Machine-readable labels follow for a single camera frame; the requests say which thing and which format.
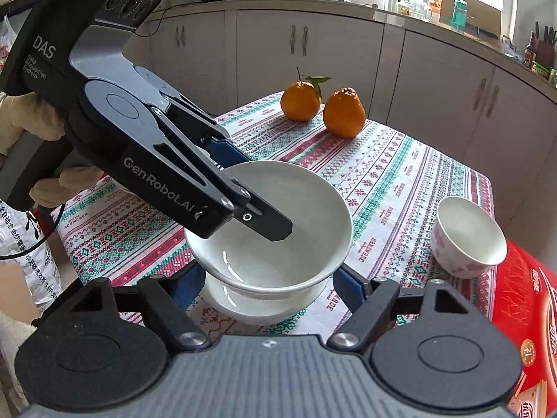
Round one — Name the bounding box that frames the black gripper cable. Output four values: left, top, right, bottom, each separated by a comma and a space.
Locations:
0, 202, 67, 263

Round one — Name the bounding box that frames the teal jar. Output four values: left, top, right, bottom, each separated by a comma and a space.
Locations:
452, 0, 470, 31

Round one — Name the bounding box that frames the white printed sack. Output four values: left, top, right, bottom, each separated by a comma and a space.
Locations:
0, 200, 64, 314

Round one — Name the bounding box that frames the black knife block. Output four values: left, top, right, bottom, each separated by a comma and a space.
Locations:
533, 22, 557, 68

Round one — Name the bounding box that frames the glass mug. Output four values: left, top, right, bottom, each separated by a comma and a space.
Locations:
398, 0, 433, 22

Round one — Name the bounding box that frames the red cardboard box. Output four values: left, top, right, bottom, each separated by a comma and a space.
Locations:
489, 239, 557, 418

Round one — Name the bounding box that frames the brown cardboard box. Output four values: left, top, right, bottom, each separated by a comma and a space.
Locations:
439, 0, 501, 40

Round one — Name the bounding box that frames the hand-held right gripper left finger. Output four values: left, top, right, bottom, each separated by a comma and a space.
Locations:
70, 263, 212, 351

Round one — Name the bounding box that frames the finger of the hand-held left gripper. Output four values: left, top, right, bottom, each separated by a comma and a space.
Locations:
115, 107, 293, 242
133, 65, 253, 170

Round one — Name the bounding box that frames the brown sauce bottle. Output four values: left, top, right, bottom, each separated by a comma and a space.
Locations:
523, 32, 537, 68

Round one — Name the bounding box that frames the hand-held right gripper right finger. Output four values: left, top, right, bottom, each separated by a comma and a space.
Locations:
326, 265, 475, 353

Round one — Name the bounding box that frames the person's left hand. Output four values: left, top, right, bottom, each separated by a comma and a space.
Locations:
0, 91, 103, 208

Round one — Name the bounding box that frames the patterned red green tablecloth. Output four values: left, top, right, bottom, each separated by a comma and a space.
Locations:
50, 91, 499, 349

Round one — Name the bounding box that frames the orange with green leaf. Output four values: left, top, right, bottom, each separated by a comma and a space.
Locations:
280, 67, 331, 123

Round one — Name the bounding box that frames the white bowl with pink print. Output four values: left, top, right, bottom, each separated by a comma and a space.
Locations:
431, 196, 508, 280

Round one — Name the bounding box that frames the bumpy orange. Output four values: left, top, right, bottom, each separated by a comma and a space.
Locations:
323, 87, 366, 139

